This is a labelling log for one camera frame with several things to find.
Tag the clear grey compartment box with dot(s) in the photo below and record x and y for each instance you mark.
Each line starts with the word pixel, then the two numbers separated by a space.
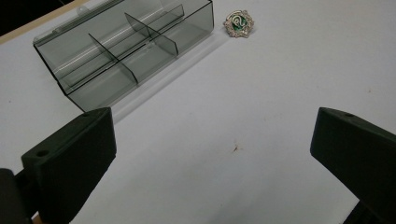
pixel 124 53

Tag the silver green crest badge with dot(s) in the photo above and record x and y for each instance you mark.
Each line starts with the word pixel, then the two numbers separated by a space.
pixel 238 23

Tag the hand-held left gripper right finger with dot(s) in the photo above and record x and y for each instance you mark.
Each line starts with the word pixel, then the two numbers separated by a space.
pixel 358 155

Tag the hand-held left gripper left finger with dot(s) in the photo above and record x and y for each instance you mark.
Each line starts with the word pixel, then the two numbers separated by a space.
pixel 71 165

